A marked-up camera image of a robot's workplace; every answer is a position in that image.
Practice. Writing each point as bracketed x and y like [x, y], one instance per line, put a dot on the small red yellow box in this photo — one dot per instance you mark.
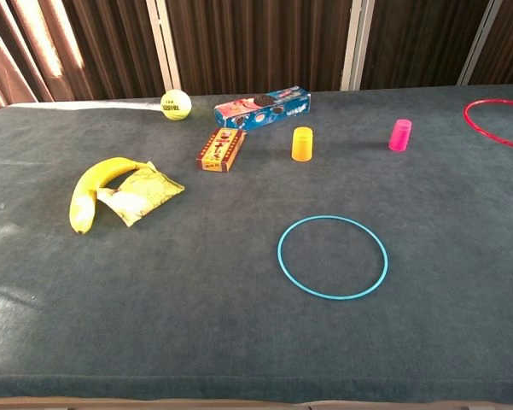
[219, 151]

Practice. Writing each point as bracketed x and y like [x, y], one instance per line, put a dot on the orange plastic cup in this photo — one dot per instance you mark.
[302, 147]

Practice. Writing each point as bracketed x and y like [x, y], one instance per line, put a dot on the blue cookie box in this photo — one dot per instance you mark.
[264, 112]

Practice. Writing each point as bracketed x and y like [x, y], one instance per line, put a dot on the yellow snack packet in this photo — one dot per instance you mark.
[141, 196]

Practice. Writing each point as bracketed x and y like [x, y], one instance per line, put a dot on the yellow tennis ball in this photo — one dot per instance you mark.
[176, 104]

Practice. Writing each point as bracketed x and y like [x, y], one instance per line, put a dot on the dark teal felt table cloth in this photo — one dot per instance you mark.
[196, 320]

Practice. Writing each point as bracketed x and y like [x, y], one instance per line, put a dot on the pink plastic cup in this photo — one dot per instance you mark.
[400, 136]

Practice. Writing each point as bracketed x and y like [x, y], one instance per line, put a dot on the dark brown pleated curtain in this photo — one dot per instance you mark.
[260, 42]

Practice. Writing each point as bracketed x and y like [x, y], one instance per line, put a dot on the yellow banana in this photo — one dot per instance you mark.
[83, 205]

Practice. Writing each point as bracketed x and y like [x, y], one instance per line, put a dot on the wooden table edge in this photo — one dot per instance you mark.
[153, 405]

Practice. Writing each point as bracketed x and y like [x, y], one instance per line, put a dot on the reddish brown curtain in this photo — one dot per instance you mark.
[34, 51]

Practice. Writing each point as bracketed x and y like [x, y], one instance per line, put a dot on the white metal frame post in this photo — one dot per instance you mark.
[163, 42]
[357, 42]
[482, 42]

